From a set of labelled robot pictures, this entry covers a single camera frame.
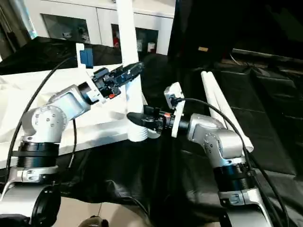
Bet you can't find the white plastic table leg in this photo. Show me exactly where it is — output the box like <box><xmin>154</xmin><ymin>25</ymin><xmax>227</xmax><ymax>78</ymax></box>
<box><xmin>206</xmin><ymin>70</ymin><xmax>255</xmax><ymax>152</ymax></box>
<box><xmin>115</xmin><ymin>0</ymin><xmax>149</xmax><ymax>143</ymax></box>
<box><xmin>200</xmin><ymin>70</ymin><xmax>237</xmax><ymax>133</ymax></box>

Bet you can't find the white plastic table top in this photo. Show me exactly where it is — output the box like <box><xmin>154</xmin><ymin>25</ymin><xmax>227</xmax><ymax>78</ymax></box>
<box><xmin>0</xmin><ymin>61</ymin><xmax>164</xmax><ymax>169</ymax></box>

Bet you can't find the black plastic mat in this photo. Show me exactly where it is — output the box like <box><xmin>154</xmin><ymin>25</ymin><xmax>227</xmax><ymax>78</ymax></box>
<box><xmin>0</xmin><ymin>36</ymin><xmax>303</xmax><ymax>227</ymax></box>

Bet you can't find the white cabinet with glass doors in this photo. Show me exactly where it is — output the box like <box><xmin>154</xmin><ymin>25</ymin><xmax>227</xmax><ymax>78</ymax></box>
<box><xmin>23</xmin><ymin>0</ymin><xmax>176</xmax><ymax>55</ymax></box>

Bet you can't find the black case with yellow label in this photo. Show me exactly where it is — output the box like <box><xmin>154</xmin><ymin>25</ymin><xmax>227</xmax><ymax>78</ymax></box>
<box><xmin>168</xmin><ymin>0</ymin><xmax>233</xmax><ymax>62</ymax></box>

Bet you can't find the long grey metal bar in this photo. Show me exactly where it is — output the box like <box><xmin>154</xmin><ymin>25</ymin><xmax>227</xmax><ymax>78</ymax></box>
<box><xmin>232</xmin><ymin>48</ymin><xmax>303</xmax><ymax>60</ymax></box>

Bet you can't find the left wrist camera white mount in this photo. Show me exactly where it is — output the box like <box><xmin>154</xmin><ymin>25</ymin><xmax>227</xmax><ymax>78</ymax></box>
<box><xmin>75</xmin><ymin>42</ymin><xmax>107</xmax><ymax>105</ymax></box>

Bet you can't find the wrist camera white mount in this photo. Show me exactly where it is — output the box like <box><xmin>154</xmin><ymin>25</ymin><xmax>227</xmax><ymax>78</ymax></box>
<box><xmin>75</xmin><ymin>42</ymin><xmax>107</xmax><ymax>105</ymax></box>
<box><xmin>163</xmin><ymin>81</ymin><xmax>186</xmax><ymax>139</ymax></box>

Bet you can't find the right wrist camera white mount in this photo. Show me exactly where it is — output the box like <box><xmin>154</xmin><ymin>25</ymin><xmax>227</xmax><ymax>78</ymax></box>
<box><xmin>163</xmin><ymin>81</ymin><xmax>186</xmax><ymax>139</ymax></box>

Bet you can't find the black left wrist camera cable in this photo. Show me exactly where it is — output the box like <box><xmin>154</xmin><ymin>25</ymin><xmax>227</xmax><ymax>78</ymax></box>
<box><xmin>6</xmin><ymin>56</ymin><xmax>79</xmax><ymax>171</ymax></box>

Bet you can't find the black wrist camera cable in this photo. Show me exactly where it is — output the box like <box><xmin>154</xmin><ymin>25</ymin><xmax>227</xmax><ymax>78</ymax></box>
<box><xmin>175</xmin><ymin>97</ymin><xmax>291</xmax><ymax>227</ymax></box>
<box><xmin>6</xmin><ymin>56</ymin><xmax>79</xmax><ymax>171</ymax></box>

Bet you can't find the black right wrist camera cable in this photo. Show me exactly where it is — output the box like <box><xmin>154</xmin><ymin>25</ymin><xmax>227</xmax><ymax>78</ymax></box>
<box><xmin>175</xmin><ymin>97</ymin><xmax>291</xmax><ymax>227</ymax></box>

